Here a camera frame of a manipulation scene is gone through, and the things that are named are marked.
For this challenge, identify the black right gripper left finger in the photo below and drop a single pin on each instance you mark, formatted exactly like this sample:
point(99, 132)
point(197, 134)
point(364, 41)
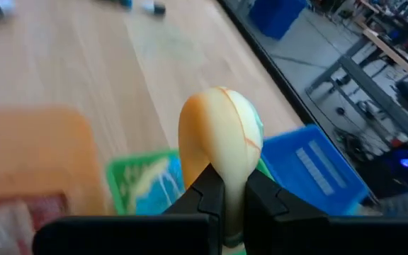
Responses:
point(190, 233)

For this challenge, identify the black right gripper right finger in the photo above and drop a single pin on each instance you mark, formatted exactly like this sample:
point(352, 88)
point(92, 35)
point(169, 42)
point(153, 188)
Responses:
point(296, 233)

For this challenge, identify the blue round candy packet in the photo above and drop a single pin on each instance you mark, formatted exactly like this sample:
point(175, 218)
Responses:
point(158, 198)

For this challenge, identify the green-faced cream tape roll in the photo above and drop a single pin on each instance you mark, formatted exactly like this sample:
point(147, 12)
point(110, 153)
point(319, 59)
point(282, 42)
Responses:
point(221, 134)

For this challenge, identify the red snack packet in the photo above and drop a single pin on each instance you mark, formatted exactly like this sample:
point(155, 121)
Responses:
point(5, 226)

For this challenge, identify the blue plastic bin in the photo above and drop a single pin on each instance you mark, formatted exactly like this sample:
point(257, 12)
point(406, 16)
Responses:
point(289, 166)

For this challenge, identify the orange plastic bin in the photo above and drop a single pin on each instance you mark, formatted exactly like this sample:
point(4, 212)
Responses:
point(30, 152)

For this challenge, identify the wooden bench top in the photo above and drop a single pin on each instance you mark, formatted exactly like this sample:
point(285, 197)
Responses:
point(395, 53)

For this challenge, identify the blue floor bin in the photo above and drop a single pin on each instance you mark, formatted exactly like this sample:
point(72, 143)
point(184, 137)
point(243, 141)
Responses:
point(276, 17)

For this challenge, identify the small white grey ball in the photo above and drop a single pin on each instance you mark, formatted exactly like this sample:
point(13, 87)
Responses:
point(158, 8)

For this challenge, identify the grey metal table frame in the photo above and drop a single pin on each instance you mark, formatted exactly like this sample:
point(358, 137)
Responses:
point(367, 83)

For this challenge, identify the black aluminium table frame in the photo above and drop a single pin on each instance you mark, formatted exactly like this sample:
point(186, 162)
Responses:
point(259, 53)

